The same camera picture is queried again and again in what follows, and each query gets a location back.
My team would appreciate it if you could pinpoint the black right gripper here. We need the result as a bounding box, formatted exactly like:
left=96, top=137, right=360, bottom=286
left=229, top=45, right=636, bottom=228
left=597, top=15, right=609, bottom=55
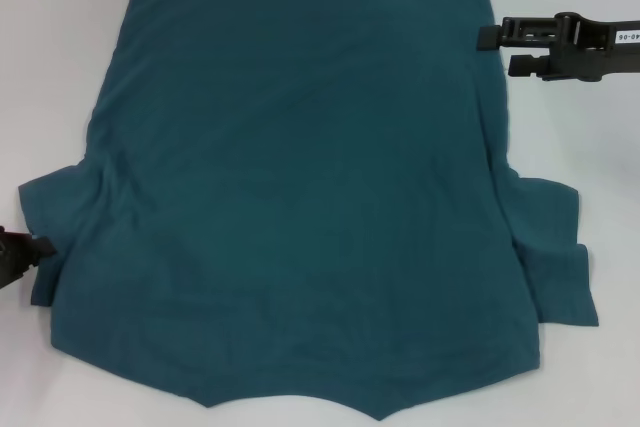
left=477, top=11, right=640, bottom=83

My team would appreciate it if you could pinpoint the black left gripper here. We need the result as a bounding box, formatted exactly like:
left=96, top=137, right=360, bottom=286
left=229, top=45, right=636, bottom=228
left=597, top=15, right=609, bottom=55
left=0, top=226, right=58, bottom=291

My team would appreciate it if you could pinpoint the teal blue t-shirt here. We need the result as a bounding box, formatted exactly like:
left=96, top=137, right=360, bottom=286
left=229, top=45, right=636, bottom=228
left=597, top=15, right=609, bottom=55
left=18, top=0, right=600, bottom=408

